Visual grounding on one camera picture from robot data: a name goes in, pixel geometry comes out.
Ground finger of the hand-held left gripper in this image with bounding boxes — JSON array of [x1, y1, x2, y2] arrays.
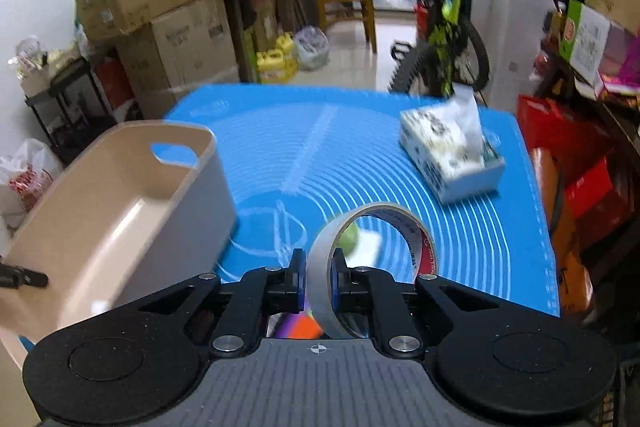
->
[[0, 263, 49, 290]]

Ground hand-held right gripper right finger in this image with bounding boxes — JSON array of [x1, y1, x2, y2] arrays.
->
[[331, 252, 501, 358]]

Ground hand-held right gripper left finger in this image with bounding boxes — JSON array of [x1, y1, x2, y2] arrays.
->
[[135, 248, 307, 358]]

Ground white masking tape roll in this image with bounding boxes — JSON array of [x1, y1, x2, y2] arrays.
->
[[306, 202, 441, 340]]

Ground beige plastic basket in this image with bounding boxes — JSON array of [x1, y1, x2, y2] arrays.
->
[[0, 121, 238, 355]]

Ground purple orange object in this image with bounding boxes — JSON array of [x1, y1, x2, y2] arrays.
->
[[267, 312, 323, 339]]

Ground small green object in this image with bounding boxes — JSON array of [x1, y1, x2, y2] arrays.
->
[[337, 222, 383, 259]]

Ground white red printed bag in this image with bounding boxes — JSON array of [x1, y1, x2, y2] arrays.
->
[[0, 139, 63, 228]]

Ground blue silicone mat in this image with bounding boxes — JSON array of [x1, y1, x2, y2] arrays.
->
[[15, 83, 562, 343]]

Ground patterned tissue box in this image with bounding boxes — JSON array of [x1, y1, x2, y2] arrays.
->
[[398, 86, 506, 206]]

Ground black metal rack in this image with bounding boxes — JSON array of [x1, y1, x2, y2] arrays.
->
[[25, 57, 132, 158]]

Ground red canister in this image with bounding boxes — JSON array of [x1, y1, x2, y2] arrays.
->
[[95, 59, 133, 108]]

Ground snack bags on rack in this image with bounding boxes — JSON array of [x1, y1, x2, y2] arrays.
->
[[7, 36, 81, 80]]

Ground group of yellow jugs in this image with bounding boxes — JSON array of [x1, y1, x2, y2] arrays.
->
[[256, 33, 299, 82]]

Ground orange bag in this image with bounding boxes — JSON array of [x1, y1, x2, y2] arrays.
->
[[532, 149, 596, 318]]

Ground clear plastic bag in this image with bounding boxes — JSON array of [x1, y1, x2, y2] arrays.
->
[[293, 26, 331, 72]]

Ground large plain cardboard box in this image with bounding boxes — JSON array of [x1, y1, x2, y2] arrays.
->
[[117, 0, 241, 118]]

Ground red paper bag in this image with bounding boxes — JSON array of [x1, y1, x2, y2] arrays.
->
[[517, 94, 611, 158]]

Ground red box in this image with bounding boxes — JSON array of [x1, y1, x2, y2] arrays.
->
[[565, 157, 631, 219]]

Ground black green bicycle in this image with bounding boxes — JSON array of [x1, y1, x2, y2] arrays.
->
[[377, 0, 491, 98]]

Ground white cabinet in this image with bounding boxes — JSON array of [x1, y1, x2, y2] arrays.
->
[[470, 0, 563, 115]]

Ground green white carton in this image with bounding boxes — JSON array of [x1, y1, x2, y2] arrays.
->
[[560, 0, 613, 88]]

